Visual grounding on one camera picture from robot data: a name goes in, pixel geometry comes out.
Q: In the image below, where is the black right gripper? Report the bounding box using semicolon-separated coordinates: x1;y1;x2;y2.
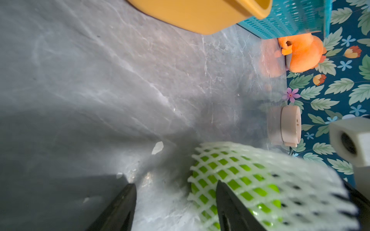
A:
343;181;370;222

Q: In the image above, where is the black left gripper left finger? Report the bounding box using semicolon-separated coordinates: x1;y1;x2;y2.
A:
87;183;137;231

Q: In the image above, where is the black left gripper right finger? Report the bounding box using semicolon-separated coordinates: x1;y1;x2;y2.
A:
216;181;266;231

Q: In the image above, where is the light green custard apple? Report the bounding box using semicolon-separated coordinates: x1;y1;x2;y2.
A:
188;152;282;231

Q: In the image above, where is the white foam net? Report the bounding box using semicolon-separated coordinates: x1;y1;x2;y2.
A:
188;142;360;231

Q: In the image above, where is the round beige clock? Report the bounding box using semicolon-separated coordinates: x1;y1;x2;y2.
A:
267;105;302;148

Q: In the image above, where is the orange toy duck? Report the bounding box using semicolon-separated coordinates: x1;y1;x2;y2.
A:
278;33;327;73

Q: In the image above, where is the yellow plastic tub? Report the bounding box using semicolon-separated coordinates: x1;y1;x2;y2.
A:
129;0;273;35

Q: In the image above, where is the teal plastic basket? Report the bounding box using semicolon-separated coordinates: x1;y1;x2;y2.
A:
238;0;332;39

